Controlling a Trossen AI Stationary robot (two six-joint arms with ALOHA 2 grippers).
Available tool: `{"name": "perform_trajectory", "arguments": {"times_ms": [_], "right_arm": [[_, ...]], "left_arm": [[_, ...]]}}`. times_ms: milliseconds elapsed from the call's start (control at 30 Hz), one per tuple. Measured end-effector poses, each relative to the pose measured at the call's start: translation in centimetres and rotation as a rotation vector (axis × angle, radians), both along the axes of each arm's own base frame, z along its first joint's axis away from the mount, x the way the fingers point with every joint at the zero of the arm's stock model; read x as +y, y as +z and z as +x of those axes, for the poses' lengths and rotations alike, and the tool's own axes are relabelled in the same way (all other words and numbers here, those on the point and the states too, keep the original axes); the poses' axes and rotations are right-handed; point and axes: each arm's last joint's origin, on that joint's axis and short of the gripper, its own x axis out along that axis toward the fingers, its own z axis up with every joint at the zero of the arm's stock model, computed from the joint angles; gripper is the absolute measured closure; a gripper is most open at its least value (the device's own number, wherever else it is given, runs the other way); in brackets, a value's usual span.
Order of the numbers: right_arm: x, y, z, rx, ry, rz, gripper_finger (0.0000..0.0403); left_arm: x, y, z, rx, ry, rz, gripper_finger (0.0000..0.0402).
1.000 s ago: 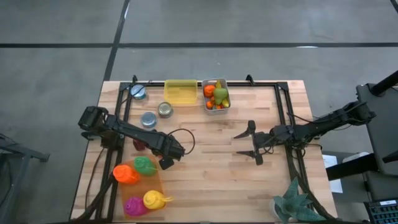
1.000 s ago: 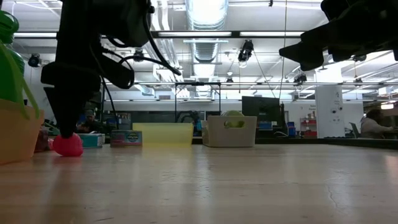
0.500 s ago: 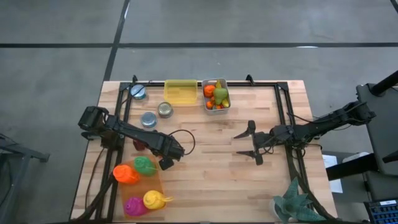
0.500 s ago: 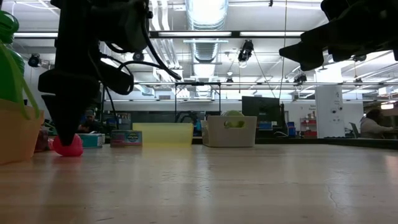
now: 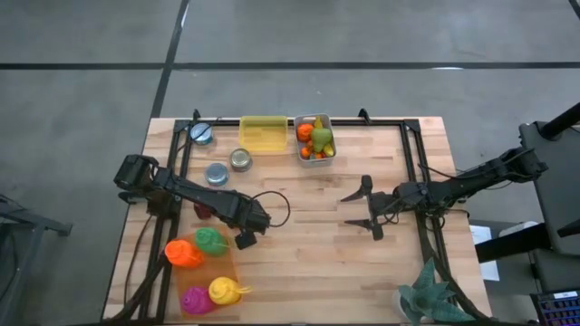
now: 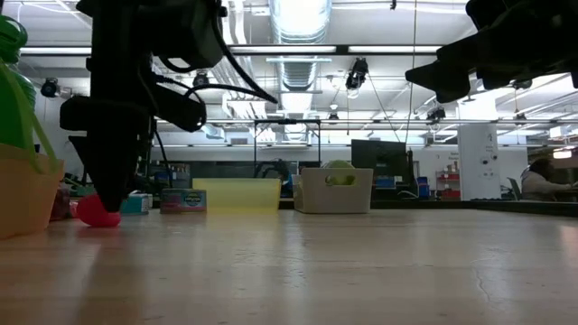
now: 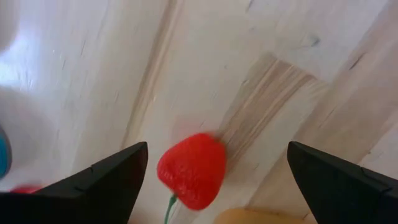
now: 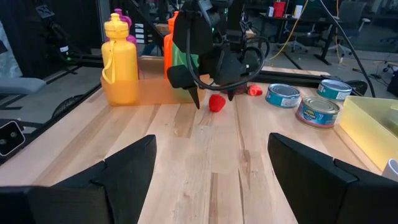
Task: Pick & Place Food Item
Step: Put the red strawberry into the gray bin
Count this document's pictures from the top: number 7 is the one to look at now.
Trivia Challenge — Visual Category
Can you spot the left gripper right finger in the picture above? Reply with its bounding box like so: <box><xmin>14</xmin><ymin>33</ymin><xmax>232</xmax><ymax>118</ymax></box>
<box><xmin>287</xmin><ymin>141</ymin><xmax>398</xmax><ymax>224</ymax></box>

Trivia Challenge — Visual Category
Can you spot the small red toy fruit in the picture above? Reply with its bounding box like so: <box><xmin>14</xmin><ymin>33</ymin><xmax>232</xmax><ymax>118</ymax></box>
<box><xmin>11</xmin><ymin>185</ymin><xmax>43</xmax><ymax>194</ymax></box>

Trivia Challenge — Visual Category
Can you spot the small crimson toy berry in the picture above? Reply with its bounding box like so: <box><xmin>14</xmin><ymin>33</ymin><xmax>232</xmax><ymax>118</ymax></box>
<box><xmin>157</xmin><ymin>133</ymin><xmax>227</xmax><ymax>224</ymax></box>

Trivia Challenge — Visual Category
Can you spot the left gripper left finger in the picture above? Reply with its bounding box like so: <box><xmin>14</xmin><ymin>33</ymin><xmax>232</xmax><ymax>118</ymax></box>
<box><xmin>0</xmin><ymin>141</ymin><xmax>149</xmax><ymax>224</ymax></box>

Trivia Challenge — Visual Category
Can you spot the tin can blue label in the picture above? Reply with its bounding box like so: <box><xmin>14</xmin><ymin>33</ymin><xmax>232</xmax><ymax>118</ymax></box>
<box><xmin>0</xmin><ymin>126</ymin><xmax>12</xmax><ymax>180</ymax></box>

